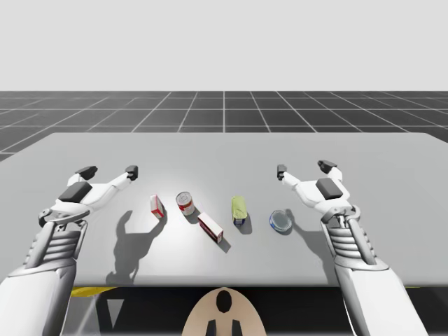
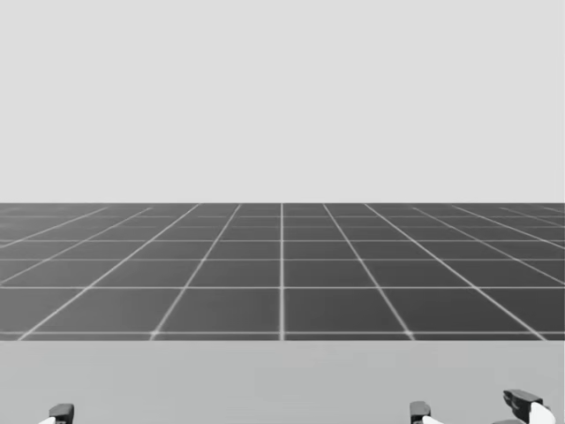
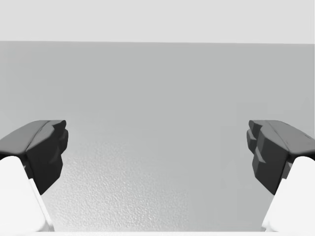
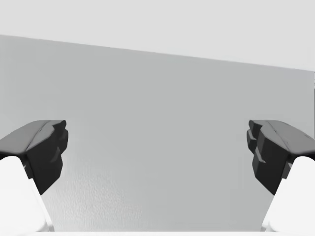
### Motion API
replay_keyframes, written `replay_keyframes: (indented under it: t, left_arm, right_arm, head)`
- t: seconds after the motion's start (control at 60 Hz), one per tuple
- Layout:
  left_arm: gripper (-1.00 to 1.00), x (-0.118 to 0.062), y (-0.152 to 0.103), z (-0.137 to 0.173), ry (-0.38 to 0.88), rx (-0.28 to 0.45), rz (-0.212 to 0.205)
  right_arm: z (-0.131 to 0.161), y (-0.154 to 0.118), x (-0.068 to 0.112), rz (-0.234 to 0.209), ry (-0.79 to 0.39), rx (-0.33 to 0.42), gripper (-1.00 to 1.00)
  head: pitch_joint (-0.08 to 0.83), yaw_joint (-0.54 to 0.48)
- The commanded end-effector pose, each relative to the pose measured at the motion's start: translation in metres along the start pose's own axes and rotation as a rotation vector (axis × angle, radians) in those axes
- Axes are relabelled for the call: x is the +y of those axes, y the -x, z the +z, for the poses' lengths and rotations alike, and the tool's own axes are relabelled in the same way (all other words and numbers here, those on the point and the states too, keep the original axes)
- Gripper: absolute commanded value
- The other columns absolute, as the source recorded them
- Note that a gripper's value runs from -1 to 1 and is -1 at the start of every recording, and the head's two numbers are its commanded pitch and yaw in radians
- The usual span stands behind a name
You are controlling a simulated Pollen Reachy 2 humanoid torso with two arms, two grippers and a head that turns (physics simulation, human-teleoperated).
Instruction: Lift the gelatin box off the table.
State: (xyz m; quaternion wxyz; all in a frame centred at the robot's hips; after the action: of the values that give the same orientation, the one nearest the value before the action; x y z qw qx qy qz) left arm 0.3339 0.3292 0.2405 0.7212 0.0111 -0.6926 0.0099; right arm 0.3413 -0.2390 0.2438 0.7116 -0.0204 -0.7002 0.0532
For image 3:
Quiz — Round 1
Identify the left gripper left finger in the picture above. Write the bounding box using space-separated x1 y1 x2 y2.
0 119 69 232

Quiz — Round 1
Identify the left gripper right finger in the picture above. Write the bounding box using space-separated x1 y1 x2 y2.
246 119 315 232

